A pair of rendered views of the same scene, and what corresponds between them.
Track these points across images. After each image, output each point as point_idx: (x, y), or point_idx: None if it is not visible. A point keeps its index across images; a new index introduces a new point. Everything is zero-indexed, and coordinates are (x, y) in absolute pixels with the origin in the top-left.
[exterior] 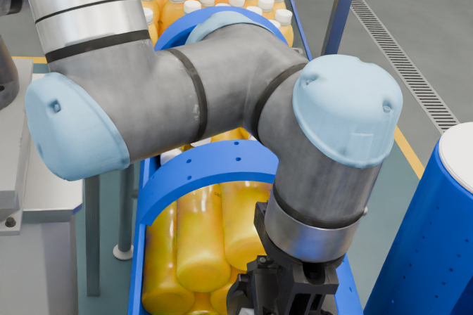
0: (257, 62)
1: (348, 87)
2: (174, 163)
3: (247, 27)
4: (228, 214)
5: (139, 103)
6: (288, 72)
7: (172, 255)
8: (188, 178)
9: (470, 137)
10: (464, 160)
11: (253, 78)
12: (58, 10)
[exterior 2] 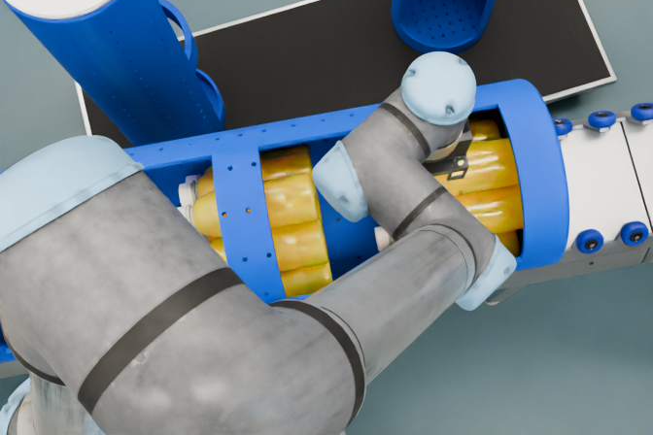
0: (400, 151)
1: (455, 84)
2: (241, 274)
3: (359, 163)
4: (283, 219)
5: (476, 224)
6: (412, 129)
7: (295, 273)
8: (267, 256)
9: None
10: None
11: (411, 155)
12: (466, 277)
